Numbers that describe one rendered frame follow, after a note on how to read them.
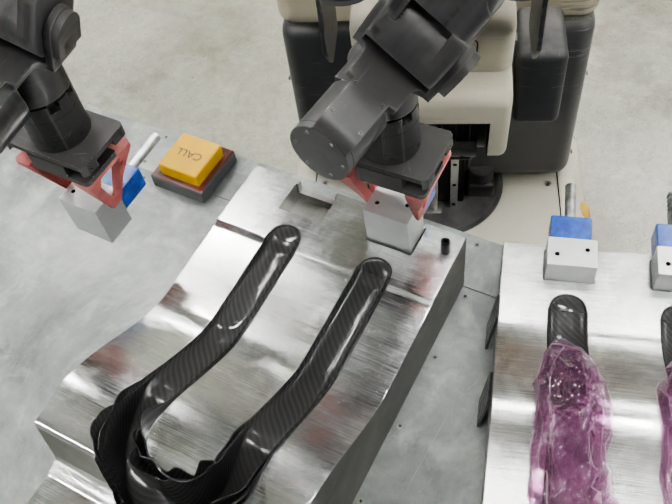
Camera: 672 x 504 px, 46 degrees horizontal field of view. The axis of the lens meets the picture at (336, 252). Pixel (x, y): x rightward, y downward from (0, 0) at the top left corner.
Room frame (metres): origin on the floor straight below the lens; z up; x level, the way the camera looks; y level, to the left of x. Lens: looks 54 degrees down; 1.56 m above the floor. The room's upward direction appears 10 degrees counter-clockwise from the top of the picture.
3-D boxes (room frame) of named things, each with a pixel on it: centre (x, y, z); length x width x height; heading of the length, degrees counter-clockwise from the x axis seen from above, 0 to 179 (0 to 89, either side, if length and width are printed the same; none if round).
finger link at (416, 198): (0.51, -0.08, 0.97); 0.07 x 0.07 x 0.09; 55
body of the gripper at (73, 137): (0.58, 0.24, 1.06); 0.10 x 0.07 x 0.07; 55
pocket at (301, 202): (0.57, 0.02, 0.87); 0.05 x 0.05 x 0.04; 54
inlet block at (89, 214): (0.61, 0.22, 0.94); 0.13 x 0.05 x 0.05; 144
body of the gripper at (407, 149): (0.51, -0.07, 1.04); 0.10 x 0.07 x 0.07; 55
